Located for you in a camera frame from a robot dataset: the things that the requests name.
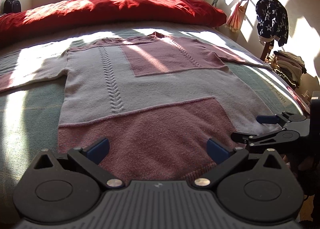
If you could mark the orange curtain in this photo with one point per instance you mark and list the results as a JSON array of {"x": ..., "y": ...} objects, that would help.
[{"x": 241, "y": 1}]

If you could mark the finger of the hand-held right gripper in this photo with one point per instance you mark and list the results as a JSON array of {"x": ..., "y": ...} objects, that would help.
[
  {"x": 255, "y": 141},
  {"x": 265, "y": 119}
]

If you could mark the black bag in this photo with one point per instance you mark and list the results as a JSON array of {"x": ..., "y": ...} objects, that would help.
[{"x": 11, "y": 5}]

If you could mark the stack of folded clothes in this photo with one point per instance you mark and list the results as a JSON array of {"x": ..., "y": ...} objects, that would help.
[{"x": 290, "y": 68}]

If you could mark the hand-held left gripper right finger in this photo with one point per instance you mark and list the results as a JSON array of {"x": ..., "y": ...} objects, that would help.
[{"x": 217, "y": 150}]

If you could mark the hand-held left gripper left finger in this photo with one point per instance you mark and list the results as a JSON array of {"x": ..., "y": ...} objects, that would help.
[{"x": 98, "y": 149}]

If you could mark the red quilt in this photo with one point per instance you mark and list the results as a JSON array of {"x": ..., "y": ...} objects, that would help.
[{"x": 112, "y": 8}]

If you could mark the pink and white sweater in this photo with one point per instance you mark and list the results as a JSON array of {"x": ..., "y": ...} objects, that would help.
[{"x": 150, "y": 94}]

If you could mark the navy star-print garment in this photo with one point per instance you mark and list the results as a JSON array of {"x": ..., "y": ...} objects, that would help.
[{"x": 271, "y": 18}]

